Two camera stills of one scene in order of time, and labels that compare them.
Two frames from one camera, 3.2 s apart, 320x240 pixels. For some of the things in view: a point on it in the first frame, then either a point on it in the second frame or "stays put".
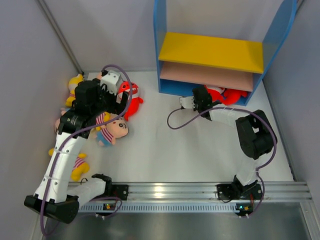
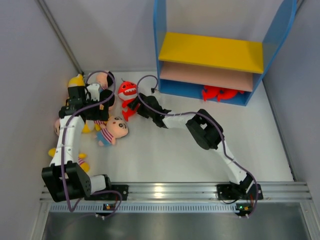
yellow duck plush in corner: [73, 82] stays put
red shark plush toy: [126, 86] stays put
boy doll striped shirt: [118, 129] stays put
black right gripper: [195, 108] to [140, 111]
